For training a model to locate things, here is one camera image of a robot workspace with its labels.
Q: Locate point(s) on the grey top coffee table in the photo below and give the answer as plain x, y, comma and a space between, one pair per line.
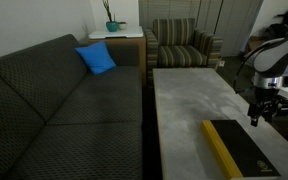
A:
186, 97

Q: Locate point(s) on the dark grey fabric sofa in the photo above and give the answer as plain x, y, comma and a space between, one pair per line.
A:
59, 121

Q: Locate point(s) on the cardboard box on floor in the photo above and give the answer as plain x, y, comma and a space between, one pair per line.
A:
254, 42

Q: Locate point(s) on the small white plant pot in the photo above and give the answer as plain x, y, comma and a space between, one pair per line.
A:
122, 25

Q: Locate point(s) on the blue cushion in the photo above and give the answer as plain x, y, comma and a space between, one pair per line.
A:
96, 57

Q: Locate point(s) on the striped armchair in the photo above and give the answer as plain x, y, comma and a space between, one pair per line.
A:
176, 43

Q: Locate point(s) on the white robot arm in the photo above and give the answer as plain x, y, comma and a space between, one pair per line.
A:
270, 62

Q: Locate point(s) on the black case on floor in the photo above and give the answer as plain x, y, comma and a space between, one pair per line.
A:
283, 108

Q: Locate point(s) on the white board on side table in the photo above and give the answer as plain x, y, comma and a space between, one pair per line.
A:
129, 32

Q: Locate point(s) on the teal plant pot with plant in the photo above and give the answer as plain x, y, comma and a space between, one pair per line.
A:
111, 24

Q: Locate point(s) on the wooden side table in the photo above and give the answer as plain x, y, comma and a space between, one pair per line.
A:
129, 51

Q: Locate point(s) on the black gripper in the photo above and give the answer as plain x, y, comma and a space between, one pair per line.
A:
266, 104

